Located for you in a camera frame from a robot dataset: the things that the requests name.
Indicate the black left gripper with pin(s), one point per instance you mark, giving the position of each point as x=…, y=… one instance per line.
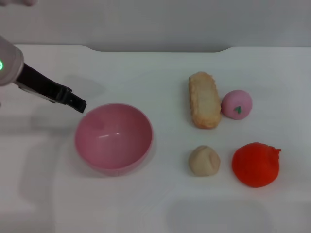
x=41, y=85

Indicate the pink plastic bowl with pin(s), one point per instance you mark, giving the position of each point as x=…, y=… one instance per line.
x=114, y=143

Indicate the round beige egg yolk pastry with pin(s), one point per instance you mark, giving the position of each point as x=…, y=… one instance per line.
x=204, y=161

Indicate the long golden bread loaf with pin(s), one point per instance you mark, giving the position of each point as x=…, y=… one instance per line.
x=204, y=102

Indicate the pink bun with green leaf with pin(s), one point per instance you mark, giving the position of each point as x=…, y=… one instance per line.
x=234, y=103

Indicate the red-orange persimmon toy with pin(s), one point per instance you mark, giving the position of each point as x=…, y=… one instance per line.
x=255, y=167

